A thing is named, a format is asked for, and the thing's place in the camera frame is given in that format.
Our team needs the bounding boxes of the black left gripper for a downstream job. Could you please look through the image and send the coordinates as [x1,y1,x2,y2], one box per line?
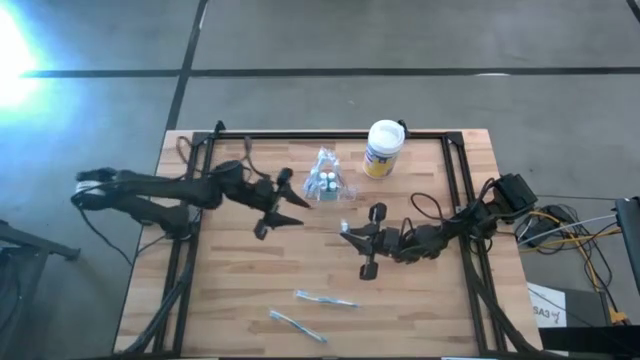
[249,167,313,241]

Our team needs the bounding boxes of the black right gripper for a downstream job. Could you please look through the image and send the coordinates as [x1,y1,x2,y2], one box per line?
[339,201,404,281]

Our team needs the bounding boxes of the white disinfecting wipes canister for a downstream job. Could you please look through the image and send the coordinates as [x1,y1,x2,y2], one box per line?
[361,118,406,180]

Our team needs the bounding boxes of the black case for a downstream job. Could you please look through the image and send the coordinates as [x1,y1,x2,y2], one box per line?
[538,287,640,357]

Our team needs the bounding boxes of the black tripod stand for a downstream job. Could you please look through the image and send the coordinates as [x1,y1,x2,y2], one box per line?
[0,218,81,360]

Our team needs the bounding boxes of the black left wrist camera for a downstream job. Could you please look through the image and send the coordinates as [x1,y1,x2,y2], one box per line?
[248,178,276,209]

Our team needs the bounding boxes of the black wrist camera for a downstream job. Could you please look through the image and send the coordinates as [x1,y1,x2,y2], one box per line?
[399,225,426,257]
[248,178,276,209]

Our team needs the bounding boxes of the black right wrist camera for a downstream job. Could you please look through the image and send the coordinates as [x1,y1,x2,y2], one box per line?
[399,225,426,257]

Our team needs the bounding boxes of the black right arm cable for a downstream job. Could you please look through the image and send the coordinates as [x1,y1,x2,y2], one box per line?
[409,191,454,224]

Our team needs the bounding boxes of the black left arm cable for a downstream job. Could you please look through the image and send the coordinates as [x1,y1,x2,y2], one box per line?
[174,133,274,182]

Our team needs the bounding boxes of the black aluminium table frame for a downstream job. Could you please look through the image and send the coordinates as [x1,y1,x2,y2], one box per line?
[119,119,546,357]

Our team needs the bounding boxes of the black arm base cable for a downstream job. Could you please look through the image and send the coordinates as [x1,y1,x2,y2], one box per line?
[74,204,134,269]

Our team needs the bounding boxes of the white cable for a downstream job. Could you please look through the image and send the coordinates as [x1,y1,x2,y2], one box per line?
[517,213,619,247]

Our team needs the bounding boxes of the cables and equipment at right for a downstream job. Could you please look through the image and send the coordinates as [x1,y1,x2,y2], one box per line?
[519,209,630,326]

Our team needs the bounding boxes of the black floor cable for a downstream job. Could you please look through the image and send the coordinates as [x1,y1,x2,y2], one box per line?
[519,204,617,256]

